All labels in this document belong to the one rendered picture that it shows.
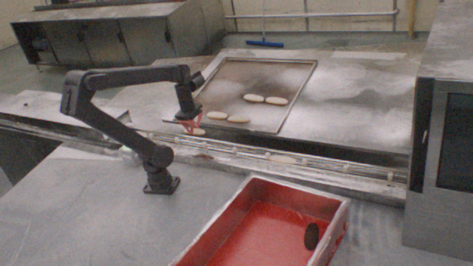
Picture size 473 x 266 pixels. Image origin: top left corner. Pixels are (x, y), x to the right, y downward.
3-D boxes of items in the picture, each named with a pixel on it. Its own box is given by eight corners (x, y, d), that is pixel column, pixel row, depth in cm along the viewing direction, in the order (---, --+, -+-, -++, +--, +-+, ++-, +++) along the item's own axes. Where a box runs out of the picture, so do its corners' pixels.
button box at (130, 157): (126, 171, 154) (116, 149, 149) (138, 159, 160) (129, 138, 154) (140, 174, 150) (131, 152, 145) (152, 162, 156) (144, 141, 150)
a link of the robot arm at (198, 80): (164, 68, 133) (182, 69, 128) (184, 55, 141) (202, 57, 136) (172, 97, 139) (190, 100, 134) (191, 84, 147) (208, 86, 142)
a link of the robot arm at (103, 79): (65, 90, 104) (88, 94, 98) (63, 69, 102) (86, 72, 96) (173, 77, 138) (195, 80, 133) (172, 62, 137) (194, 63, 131)
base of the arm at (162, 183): (143, 193, 134) (172, 195, 130) (135, 176, 130) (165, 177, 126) (153, 178, 141) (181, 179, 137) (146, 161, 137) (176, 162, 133)
